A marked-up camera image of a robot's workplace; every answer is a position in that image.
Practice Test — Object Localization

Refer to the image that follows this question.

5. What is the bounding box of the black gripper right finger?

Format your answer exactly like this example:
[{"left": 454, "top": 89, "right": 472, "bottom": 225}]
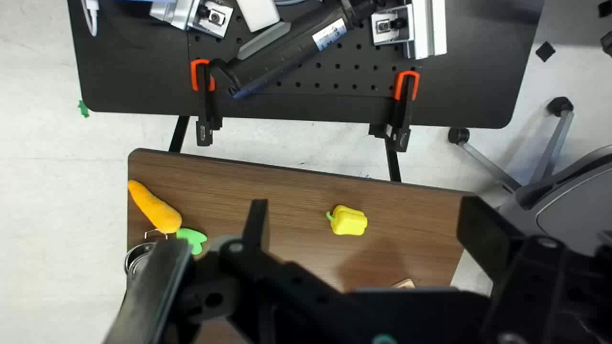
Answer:
[{"left": 456, "top": 194, "right": 512, "bottom": 286}]

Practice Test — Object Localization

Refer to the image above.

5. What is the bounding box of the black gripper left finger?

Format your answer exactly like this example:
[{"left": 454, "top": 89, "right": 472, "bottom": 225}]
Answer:
[{"left": 236, "top": 196, "right": 271, "bottom": 257}]

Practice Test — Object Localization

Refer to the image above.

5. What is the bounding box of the orange toy carrot green top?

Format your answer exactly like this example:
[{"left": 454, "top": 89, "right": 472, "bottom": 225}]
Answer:
[{"left": 126, "top": 177, "right": 210, "bottom": 257}]

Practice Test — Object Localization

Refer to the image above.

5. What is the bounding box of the black pegboard work table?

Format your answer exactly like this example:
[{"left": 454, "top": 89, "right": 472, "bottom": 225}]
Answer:
[{"left": 64, "top": 0, "right": 546, "bottom": 185}]

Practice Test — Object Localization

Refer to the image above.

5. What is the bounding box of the black bar with white label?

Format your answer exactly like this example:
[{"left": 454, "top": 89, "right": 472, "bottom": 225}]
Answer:
[{"left": 217, "top": 0, "right": 378, "bottom": 101}]

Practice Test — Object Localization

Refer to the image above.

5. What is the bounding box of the black square floor marker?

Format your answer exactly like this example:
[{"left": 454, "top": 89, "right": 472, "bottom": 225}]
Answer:
[{"left": 533, "top": 40, "right": 558, "bottom": 63}]

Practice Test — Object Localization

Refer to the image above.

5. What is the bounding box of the orange handled black bar clamp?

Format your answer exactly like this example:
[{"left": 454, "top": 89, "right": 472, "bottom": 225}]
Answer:
[
  {"left": 187, "top": 57, "right": 225, "bottom": 149},
  {"left": 368, "top": 66, "right": 422, "bottom": 154}
]

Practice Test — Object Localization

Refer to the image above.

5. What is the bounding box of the aluminium extrusion rail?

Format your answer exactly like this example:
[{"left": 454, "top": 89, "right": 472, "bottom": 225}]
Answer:
[{"left": 368, "top": 0, "right": 449, "bottom": 61}]

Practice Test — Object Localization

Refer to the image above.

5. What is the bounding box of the aluminium corner bracket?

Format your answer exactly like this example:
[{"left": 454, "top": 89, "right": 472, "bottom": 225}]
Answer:
[{"left": 148, "top": 0, "right": 235, "bottom": 38}]

